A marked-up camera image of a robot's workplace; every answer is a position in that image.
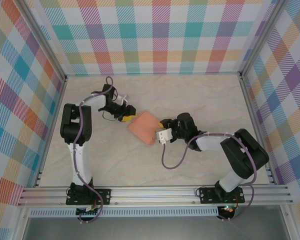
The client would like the salmon paper box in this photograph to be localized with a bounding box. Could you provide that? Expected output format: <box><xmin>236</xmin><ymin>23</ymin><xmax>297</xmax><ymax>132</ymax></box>
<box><xmin>127</xmin><ymin>110</ymin><xmax>162</xmax><ymax>146</ymax></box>

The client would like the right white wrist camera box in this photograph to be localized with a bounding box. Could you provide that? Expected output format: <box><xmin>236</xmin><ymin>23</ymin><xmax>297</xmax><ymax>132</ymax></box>
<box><xmin>155</xmin><ymin>127</ymin><xmax>174</xmax><ymax>146</ymax></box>

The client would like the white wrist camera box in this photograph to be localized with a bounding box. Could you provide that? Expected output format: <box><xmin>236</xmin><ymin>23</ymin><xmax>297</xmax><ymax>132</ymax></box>
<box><xmin>114</xmin><ymin>94</ymin><xmax>130</xmax><ymax>105</ymax></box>
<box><xmin>155</xmin><ymin>127</ymin><xmax>174</xmax><ymax>146</ymax></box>

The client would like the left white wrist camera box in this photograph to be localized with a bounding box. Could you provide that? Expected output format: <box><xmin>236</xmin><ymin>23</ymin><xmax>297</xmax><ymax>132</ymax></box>
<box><xmin>114</xmin><ymin>94</ymin><xmax>130</xmax><ymax>105</ymax></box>

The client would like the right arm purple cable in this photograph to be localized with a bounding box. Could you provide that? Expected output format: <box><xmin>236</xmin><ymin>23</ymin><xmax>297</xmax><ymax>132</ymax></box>
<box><xmin>161</xmin><ymin>132</ymin><xmax>257</xmax><ymax>222</ymax></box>

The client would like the aluminium table side rail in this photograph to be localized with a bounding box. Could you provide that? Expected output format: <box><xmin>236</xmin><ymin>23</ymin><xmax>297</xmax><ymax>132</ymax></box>
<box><xmin>238</xmin><ymin>72</ymin><xmax>276</xmax><ymax>185</ymax></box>
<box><xmin>33</xmin><ymin>76</ymin><xmax>69</xmax><ymax>188</ymax></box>

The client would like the long aluminium mounting rail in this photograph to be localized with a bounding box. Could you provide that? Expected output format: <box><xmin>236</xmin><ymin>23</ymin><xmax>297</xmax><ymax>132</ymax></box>
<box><xmin>17</xmin><ymin>184</ymin><xmax>294</xmax><ymax>207</ymax></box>

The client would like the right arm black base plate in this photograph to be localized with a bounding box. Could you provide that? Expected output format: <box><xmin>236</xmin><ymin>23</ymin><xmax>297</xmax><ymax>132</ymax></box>
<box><xmin>199</xmin><ymin>187</ymin><xmax>246</xmax><ymax>205</ymax></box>

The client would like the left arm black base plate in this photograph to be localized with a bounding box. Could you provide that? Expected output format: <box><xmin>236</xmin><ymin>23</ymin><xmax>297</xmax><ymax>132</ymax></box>
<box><xmin>65</xmin><ymin>188</ymin><xmax>112</xmax><ymax>206</ymax></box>

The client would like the slotted grey cable duct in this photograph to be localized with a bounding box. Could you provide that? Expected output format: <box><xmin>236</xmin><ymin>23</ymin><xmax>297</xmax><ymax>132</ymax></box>
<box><xmin>29</xmin><ymin>206</ymin><xmax>220</xmax><ymax>218</ymax></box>

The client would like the aluminium frame post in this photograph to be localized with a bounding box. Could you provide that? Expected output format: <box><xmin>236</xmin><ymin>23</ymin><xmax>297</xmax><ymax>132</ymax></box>
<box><xmin>239</xmin><ymin>0</ymin><xmax>287</xmax><ymax>79</ymax></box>
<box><xmin>16</xmin><ymin>0</ymin><xmax>68</xmax><ymax>83</ymax></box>

